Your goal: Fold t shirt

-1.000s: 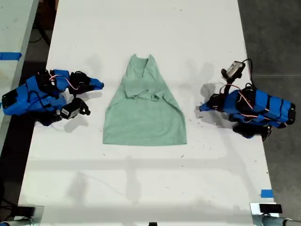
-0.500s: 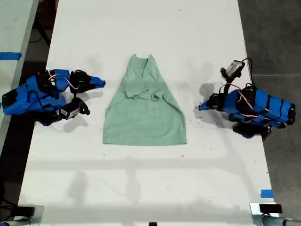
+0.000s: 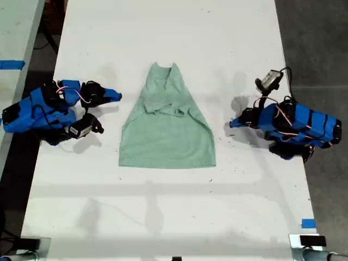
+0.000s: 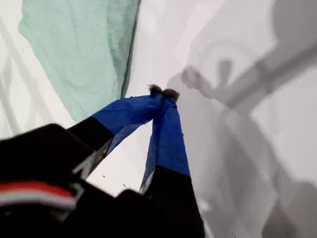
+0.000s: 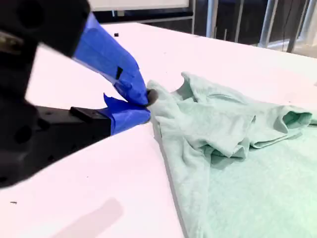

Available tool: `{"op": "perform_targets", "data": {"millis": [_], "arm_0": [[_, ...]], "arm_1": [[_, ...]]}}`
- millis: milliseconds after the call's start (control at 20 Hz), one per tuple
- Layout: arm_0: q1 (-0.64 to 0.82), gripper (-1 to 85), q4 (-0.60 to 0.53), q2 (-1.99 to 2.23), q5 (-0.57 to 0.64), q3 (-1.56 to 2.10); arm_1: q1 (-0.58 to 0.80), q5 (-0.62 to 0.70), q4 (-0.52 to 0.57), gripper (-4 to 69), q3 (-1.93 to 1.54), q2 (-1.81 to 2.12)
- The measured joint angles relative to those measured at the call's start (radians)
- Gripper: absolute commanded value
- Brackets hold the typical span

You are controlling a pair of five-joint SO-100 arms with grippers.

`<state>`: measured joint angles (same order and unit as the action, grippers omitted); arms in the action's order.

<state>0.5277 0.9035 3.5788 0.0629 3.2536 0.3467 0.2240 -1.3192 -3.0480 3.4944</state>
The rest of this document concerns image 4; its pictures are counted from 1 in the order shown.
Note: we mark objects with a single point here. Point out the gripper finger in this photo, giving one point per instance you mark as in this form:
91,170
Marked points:
123,111
168,148

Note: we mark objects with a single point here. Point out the pale green T-shirt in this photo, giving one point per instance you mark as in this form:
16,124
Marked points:
74,49

